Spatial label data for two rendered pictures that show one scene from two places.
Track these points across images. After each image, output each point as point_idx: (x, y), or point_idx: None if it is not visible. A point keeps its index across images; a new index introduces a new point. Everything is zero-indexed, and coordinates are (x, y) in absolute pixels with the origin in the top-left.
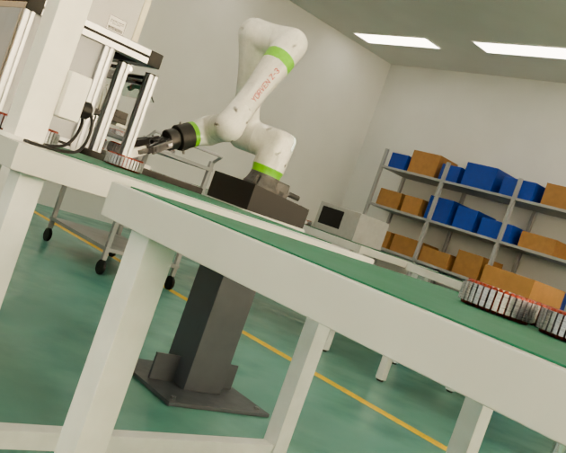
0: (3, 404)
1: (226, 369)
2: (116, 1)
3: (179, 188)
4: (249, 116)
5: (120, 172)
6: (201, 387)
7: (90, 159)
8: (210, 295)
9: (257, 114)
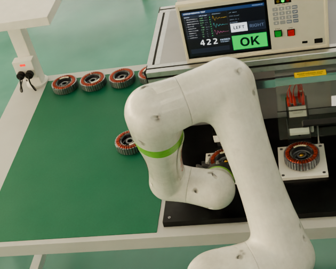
0: (184, 258)
1: None
2: None
3: (108, 177)
4: (149, 177)
5: (40, 116)
6: None
7: (87, 116)
8: None
9: (249, 225)
